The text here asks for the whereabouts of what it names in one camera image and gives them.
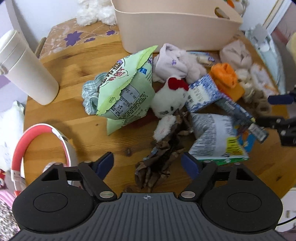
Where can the white phone stand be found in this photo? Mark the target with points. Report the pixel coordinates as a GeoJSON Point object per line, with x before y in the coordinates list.
{"type": "Point", "coordinates": [259, 37]}

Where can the orange square bottle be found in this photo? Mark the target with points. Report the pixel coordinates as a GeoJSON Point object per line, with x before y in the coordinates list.
{"type": "Point", "coordinates": [234, 93]}

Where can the floral brown table runner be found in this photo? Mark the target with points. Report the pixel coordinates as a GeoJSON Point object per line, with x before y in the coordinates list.
{"type": "Point", "coordinates": [69, 34]}

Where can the lavender knotted socks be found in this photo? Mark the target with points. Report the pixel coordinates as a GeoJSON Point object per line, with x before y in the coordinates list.
{"type": "Point", "coordinates": [175, 62]}

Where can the red white headphones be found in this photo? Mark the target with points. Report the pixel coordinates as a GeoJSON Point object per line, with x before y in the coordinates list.
{"type": "Point", "coordinates": [28, 136]}

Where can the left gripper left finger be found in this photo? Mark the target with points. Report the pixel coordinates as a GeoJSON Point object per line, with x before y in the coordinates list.
{"type": "Point", "coordinates": [93, 174]}

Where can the Hello Kitty plush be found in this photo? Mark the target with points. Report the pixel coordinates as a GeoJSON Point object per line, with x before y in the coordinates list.
{"type": "Point", "coordinates": [169, 99]}

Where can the white tumbler cup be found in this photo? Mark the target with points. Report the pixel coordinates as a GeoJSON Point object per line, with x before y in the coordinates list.
{"type": "Point", "coordinates": [21, 66]}

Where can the packaged white bread roll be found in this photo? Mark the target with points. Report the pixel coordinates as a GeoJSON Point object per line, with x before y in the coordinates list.
{"type": "Point", "coordinates": [204, 58]}

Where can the white fluffy plush toy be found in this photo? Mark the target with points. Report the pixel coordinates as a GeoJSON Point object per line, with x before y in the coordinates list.
{"type": "Point", "coordinates": [253, 80]}

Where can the beige plastic storage bin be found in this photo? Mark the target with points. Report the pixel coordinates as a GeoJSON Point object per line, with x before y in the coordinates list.
{"type": "Point", "coordinates": [189, 25]}

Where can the white fluffy lamb plush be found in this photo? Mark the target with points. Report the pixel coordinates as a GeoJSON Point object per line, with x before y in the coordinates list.
{"type": "Point", "coordinates": [91, 11]}

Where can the orange sock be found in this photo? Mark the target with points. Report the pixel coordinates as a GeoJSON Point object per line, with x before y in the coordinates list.
{"type": "Point", "coordinates": [225, 74]}

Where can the orange hamster plush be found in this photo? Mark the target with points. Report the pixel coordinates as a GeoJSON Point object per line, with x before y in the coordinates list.
{"type": "Point", "coordinates": [238, 5]}

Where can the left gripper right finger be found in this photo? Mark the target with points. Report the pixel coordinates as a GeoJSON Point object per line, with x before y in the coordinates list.
{"type": "Point", "coordinates": [202, 175]}

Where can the blue white tissue pack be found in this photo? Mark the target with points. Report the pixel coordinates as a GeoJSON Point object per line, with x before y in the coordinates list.
{"type": "Point", "coordinates": [202, 93]}

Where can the green plaid scrunchie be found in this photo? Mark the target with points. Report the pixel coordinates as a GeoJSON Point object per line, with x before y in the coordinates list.
{"type": "Point", "coordinates": [90, 93]}

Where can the white green snack bag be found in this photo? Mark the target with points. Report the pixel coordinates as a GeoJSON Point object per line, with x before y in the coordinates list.
{"type": "Point", "coordinates": [216, 139]}

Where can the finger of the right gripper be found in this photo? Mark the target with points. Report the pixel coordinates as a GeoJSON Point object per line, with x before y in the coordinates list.
{"type": "Point", "coordinates": [283, 99]}
{"type": "Point", "coordinates": [285, 127]}

